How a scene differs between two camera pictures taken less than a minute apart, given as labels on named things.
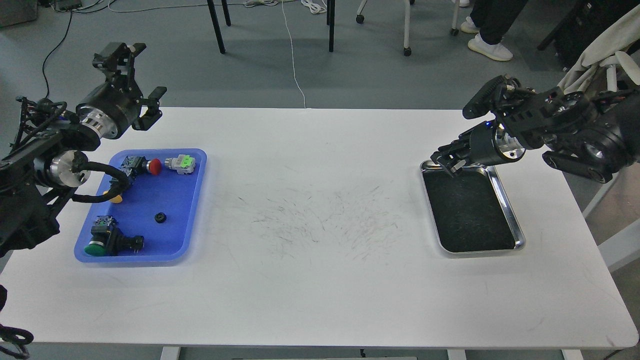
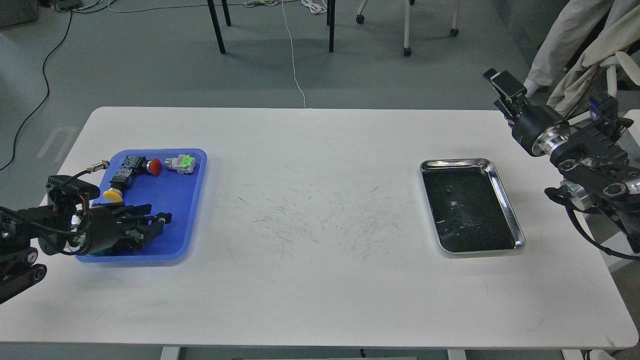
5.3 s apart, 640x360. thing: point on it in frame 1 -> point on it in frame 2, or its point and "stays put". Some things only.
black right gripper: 488,143 -> 539,128
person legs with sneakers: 490,19 -> 579,18
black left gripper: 112,108 -> 103,232
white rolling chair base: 407,50 stays put
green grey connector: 184,164 stays put
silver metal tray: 470,213 stays put
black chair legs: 330,19 stays put
